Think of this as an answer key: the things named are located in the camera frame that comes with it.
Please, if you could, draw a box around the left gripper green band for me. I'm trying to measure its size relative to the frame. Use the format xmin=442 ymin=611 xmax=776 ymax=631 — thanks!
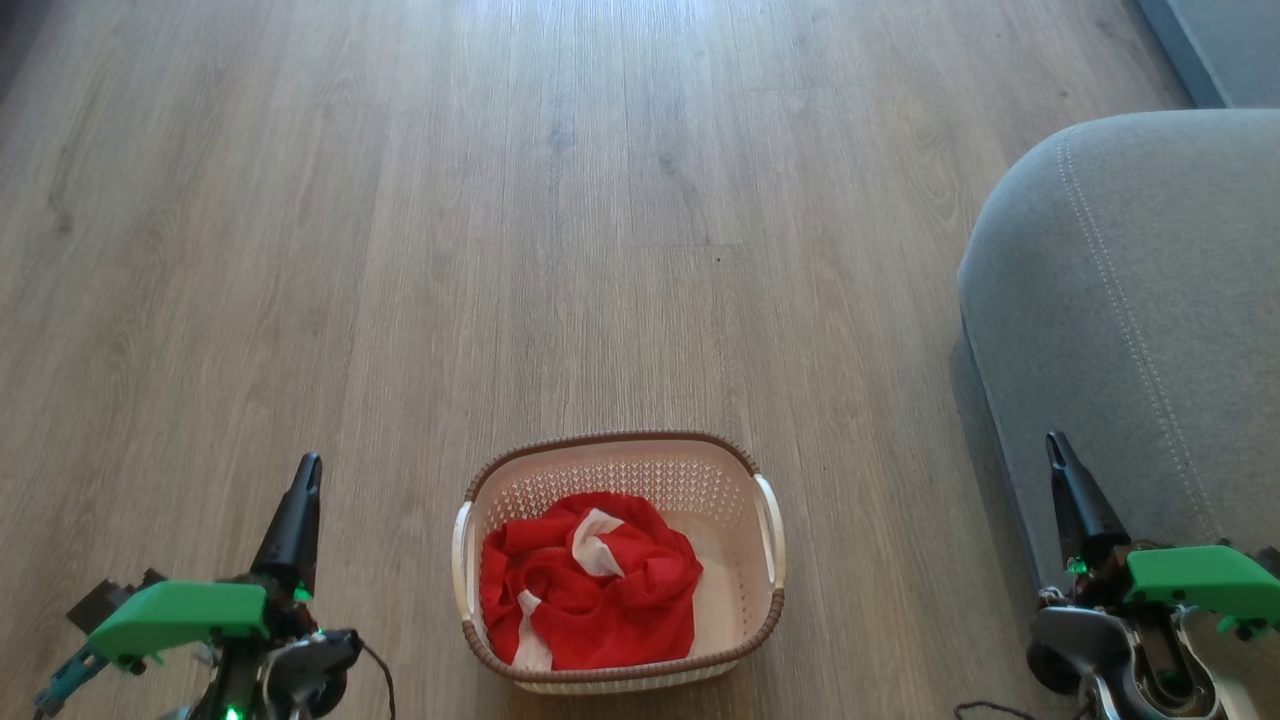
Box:
xmin=88 ymin=452 xmax=331 ymax=669

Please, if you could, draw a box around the grey furniture panel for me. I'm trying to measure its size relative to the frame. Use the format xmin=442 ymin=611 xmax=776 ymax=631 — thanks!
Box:
xmin=1138 ymin=0 xmax=1280 ymax=109

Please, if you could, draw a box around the grey fabric sofa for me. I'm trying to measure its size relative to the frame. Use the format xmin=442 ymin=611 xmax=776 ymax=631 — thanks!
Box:
xmin=957 ymin=108 xmax=1280 ymax=591

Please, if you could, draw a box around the red garment with white trim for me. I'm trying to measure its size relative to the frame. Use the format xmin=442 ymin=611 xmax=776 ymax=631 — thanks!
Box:
xmin=479 ymin=490 xmax=704 ymax=672

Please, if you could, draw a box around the beige plastic laundry basket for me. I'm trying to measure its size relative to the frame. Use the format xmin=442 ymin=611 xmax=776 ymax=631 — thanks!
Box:
xmin=451 ymin=430 xmax=787 ymax=695

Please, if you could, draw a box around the thin black cable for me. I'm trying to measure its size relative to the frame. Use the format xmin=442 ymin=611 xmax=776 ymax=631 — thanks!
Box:
xmin=952 ymin=700 xmax=1093 ymax=720
xmin=358 ymin=642 xmax=399 ymax=720

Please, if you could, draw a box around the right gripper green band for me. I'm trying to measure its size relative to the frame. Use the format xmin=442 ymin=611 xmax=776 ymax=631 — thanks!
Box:
xmin=1045 ymin=431 xmax=1280 ymax=643

